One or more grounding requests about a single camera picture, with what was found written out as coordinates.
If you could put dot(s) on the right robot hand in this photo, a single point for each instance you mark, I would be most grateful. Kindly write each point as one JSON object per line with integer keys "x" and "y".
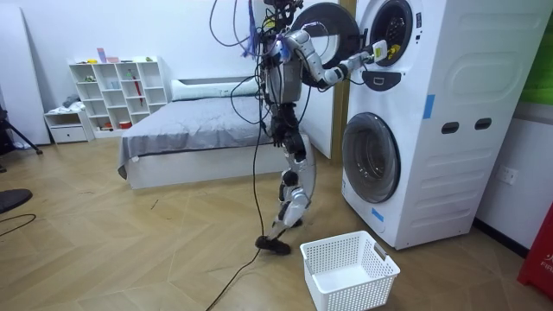
{"x": 379, "y": 51}

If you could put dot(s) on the small yellow item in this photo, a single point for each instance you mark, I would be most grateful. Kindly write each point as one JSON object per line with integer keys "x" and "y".
{"x": 395, "y": 50}

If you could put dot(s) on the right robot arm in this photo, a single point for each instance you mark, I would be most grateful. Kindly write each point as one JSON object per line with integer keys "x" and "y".
{"x": 317, "y": 65}

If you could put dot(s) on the open round washer door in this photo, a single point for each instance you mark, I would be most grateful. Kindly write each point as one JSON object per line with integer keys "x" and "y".
{"x": 341, "y": 23}

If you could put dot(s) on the robot body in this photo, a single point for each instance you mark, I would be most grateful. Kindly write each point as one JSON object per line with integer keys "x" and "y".
{"x": 283, "y": 82}

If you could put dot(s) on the white washing machine tower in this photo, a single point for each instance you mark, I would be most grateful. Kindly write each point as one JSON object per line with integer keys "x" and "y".
{"x": 453, "y": 129}

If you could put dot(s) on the robot legs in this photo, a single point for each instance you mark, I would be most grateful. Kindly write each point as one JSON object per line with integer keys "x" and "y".
{"x": 298, "y": 203}

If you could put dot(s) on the white pillow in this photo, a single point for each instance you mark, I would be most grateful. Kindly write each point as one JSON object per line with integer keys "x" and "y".
{"x": 207, "y": 89}

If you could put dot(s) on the grey bed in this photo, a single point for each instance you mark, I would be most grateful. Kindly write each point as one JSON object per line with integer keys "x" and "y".
{"x": 194, "y": 125}

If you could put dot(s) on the white plastic laundry basket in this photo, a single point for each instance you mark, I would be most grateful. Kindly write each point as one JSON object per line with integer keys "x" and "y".
{"x": 345, "y": 276}

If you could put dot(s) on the red long item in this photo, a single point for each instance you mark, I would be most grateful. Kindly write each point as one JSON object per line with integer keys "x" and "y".
{"x": 137, "y": 88}

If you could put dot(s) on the red box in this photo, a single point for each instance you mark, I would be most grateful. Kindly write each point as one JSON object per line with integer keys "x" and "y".
{"x": 540, "y": 259}

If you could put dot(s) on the red bowl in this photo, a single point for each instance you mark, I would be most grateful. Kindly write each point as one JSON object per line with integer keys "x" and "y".
{"x": 125, "y": 125}

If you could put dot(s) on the white cube shelf unit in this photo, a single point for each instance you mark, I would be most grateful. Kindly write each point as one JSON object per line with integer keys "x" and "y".
{"x": 116, "y": 97}

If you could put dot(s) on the pink upright box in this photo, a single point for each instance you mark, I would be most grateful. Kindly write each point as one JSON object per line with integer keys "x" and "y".
{"x": 101, "y": 55}

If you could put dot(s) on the small yellow toy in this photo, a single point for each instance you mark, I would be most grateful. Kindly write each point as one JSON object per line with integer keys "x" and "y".
{"x": 91, "y": 61}

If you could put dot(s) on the green soft toy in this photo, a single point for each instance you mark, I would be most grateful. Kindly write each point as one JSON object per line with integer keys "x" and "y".
{"x": 90, "y": 78}

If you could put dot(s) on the pile of clothes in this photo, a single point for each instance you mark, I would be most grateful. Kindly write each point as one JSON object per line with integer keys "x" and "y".
{"x": 69, "y": 105}

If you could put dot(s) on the small white nightstand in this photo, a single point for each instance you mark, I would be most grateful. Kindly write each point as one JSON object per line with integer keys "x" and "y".
{"x": 69, "y": 127}

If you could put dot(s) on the white tall board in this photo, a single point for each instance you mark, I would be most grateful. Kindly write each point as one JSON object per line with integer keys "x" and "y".
{"x": 21, "y": 78}

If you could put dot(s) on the black tripod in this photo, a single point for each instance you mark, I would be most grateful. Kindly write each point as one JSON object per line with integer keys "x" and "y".
{"x": 17, "y": 135}

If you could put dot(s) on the dark oval object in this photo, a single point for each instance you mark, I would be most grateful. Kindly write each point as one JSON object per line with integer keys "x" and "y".
{"x": 13, "y": 199}

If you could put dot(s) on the wooden door post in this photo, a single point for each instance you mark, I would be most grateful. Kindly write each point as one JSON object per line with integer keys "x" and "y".
{"x": 341, "y": 116}

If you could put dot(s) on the green wall poster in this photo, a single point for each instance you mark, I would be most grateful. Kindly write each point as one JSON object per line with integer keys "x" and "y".
{"x": 540, "y": 73}

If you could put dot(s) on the white wall socket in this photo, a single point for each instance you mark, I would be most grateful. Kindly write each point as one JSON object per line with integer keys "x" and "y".
{"x": 506, "y": 174}

